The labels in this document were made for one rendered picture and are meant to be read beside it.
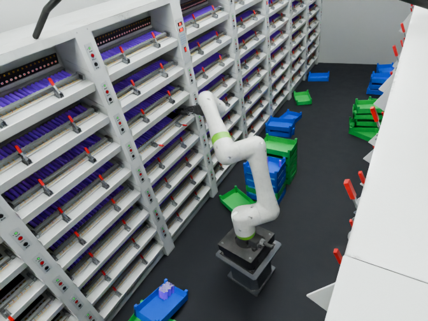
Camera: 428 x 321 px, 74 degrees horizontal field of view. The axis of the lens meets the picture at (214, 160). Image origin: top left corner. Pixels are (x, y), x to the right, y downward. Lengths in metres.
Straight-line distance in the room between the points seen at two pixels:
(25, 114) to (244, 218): 1.18
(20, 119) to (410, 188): 1.36
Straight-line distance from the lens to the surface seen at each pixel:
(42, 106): 1.48
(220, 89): 2.57
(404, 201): 0.24
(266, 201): 1.69
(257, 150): 1.57
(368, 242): 0.21
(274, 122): 3.58
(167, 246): 2.37
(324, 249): 2.34
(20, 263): 1.63
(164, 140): 2.00
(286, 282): 2.17
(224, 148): 1.55
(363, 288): 0.19
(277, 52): 3.81
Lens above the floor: 1.89
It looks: 36 degrees down
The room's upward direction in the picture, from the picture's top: 11 degrees counter-clockwise
